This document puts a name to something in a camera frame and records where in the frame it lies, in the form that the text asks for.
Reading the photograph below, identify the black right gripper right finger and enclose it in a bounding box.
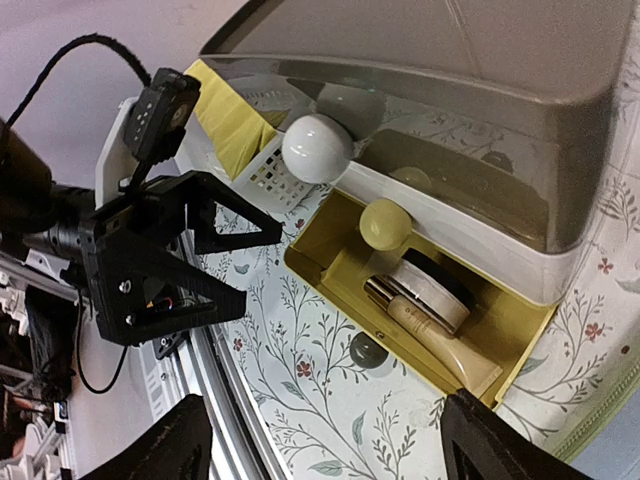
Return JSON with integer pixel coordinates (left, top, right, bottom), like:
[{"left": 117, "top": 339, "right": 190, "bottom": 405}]
[{"left": 441, "top": 389, "right": 587, "bottom": 480}]

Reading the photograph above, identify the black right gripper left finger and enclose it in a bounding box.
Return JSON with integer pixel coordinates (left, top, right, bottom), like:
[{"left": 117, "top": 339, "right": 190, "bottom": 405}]
[{"left": 84, "top": 394, "right": 213, "bottom": 479}]

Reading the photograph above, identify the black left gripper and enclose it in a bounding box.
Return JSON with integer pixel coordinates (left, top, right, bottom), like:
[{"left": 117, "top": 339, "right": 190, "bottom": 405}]
[{"left": 1, "top": 122, "right": 282, "bottom": 346}]

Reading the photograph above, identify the slim gold cosmetic pencil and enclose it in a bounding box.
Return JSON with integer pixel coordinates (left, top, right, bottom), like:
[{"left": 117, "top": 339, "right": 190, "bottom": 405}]
[{"left": 364, "top": 275, "right": 503, "bottom": 397}]

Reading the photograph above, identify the white plastic mesh basket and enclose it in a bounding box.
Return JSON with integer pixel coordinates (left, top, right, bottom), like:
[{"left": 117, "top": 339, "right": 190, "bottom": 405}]
[{"left": 175, "top": 60, "right": 326, "bottom": 216}]

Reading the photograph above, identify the green hard-shell suitcase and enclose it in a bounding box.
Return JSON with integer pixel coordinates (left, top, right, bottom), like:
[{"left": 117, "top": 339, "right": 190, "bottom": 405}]
[{"left": 540, "top": 364, "right": 639, "bottom": 479}]

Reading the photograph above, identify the plain yellow garment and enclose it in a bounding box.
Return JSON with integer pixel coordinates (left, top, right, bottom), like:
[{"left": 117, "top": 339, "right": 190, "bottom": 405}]
[{"left": 185, "top": 60, "right": 289, "bottom": 180}]

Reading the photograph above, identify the round cream compact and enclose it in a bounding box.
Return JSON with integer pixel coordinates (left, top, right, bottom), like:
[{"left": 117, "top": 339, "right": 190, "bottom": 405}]
[{"left": 386, "top": 248, "right": 475, "bottom": 335}]

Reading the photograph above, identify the drawer cabinet with dark top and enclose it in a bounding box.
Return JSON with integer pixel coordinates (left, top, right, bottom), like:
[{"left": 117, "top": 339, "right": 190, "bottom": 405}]
[{"left": 200, "top": 0, "right": 640, "bottom": 409}]

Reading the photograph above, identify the floral white tablecloth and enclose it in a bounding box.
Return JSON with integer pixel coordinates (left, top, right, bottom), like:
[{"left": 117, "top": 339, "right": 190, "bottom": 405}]
[{"left": 185, "top": 60, "right": 640, "bottom": 480}]

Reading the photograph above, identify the aluminium front rail frame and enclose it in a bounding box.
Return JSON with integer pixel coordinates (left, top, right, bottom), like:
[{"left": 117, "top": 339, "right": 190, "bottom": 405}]
[{"left": 0, "top": 250, "right": 271, "bottom": 480}]

